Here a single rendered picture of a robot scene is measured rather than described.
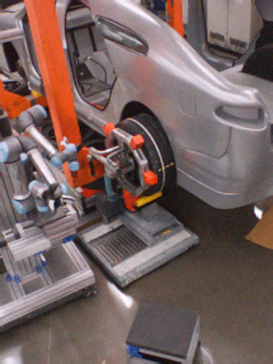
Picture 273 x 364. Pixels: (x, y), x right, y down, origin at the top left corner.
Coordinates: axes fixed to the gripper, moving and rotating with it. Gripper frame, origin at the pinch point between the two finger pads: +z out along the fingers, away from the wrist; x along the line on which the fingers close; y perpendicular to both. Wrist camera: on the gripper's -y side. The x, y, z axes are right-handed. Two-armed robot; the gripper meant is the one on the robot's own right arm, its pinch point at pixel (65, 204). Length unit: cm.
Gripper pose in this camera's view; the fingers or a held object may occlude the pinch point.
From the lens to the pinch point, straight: 249.9
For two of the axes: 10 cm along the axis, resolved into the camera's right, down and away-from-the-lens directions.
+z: 6.7, 3.6, -6.5
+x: -7.4, 3.3, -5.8
